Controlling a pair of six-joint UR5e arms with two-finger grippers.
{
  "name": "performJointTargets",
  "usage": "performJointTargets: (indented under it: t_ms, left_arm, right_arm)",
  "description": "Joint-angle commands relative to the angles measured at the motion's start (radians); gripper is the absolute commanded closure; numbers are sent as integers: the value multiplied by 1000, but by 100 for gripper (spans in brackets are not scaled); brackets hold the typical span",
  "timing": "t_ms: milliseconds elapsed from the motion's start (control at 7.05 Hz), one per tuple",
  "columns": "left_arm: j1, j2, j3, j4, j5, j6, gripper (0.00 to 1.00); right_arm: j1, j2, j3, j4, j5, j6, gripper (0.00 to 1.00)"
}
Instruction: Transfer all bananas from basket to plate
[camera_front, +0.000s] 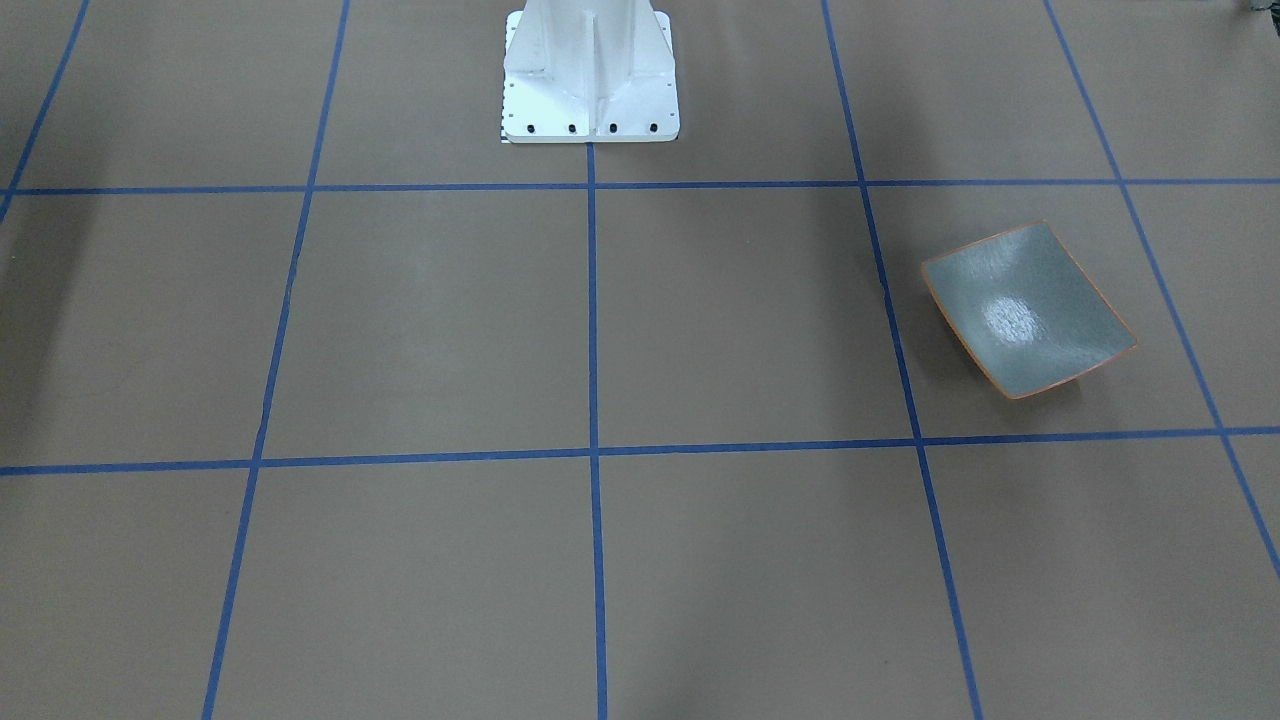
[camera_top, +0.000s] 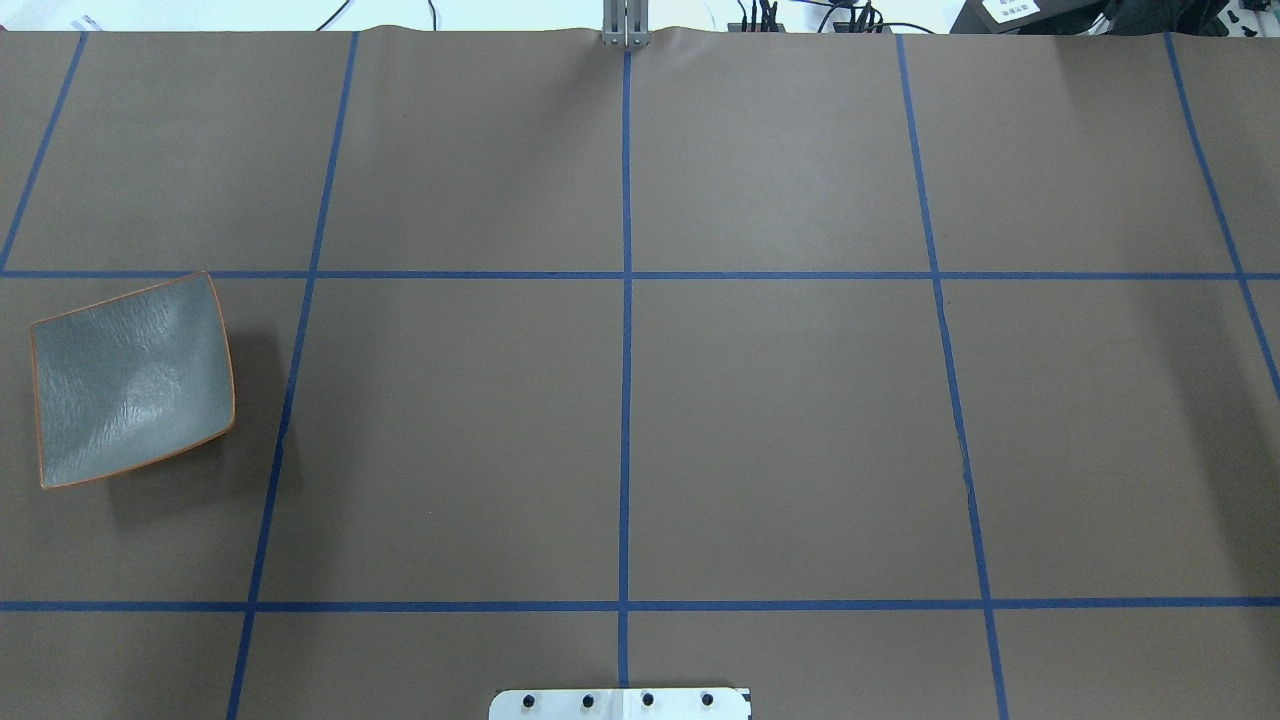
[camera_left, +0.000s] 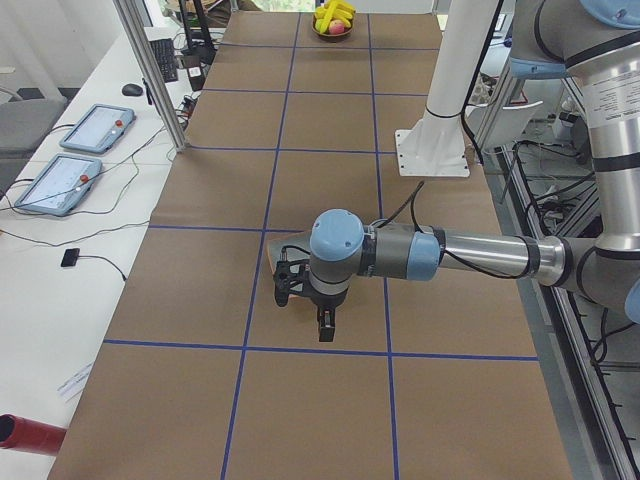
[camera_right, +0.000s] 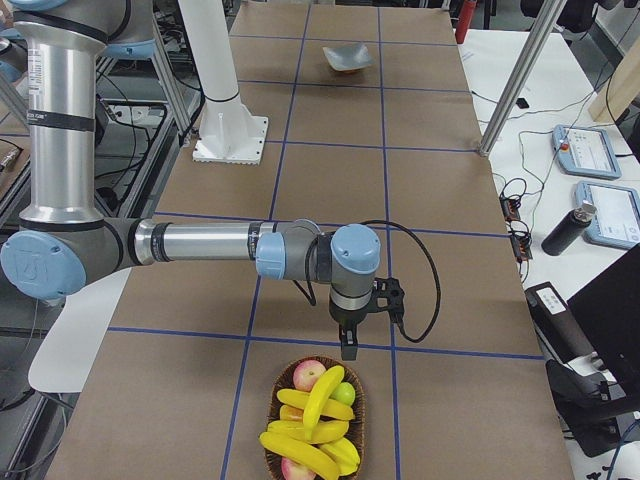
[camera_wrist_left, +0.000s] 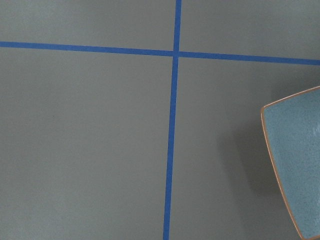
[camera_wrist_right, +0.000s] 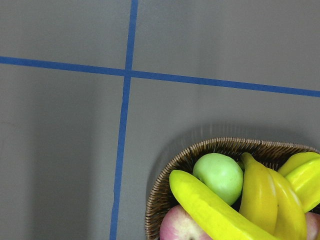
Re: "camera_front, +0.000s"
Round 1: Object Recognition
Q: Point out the grey square plate orange rim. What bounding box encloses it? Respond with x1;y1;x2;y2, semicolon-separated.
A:
920;220;1139;400

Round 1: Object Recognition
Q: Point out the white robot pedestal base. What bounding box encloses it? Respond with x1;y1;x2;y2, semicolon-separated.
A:
500;1;681;143

